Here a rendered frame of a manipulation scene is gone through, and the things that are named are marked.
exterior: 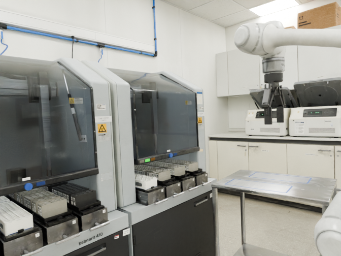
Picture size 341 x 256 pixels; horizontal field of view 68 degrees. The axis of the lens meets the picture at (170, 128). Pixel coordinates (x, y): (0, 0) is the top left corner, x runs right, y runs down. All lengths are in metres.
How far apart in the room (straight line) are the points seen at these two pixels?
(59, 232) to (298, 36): 1.20
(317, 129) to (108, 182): 2.61
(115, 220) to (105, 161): 0.30
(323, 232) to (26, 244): 1.04
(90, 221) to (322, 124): 2.77
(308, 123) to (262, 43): 2.48
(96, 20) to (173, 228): 2.10
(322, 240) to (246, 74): 3.34
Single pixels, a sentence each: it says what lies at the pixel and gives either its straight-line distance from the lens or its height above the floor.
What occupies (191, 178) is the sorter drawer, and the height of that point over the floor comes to 0.81.
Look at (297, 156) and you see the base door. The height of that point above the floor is 0.66.
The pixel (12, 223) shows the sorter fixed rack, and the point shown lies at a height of 0.86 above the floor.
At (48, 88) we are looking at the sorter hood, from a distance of 1.25.
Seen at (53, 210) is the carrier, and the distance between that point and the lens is 1.30.
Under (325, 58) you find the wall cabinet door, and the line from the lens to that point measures 3.70.
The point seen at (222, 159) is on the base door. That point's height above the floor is 0.53.
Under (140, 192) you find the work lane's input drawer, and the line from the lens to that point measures 1.54.
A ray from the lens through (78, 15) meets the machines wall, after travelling 2.77.
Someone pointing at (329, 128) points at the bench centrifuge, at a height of 1.01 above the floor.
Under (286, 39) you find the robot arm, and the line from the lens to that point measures 1.00.
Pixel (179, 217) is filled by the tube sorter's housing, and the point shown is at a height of 0.58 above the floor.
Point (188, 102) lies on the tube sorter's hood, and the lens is 1.84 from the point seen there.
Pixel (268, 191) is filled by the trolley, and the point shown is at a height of 0.82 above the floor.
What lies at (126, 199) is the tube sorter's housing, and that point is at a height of 0.77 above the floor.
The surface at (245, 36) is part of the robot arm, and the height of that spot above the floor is 1.51.
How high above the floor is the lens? 1.25
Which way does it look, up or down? 3 degrees down
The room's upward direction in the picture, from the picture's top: 3 degrees counter-clockwise
